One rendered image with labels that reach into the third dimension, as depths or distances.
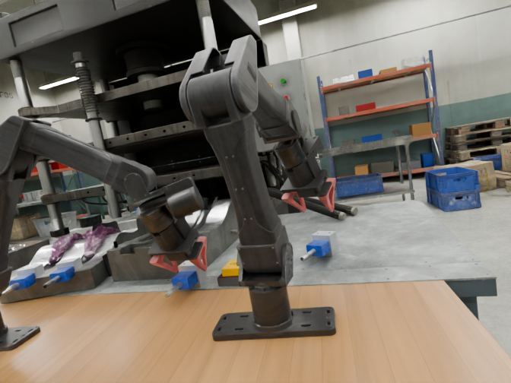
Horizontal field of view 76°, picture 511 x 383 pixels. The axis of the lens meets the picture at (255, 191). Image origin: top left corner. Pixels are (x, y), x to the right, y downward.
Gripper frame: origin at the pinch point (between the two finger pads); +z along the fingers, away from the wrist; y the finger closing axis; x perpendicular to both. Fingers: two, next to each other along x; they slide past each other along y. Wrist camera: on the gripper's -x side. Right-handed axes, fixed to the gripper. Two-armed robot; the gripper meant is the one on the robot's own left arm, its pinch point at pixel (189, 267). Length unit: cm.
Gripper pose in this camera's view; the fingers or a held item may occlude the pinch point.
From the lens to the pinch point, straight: 80.2
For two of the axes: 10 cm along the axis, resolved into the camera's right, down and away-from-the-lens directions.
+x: -1.8, 6.3, -7.5
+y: -9.3, 1.3, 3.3
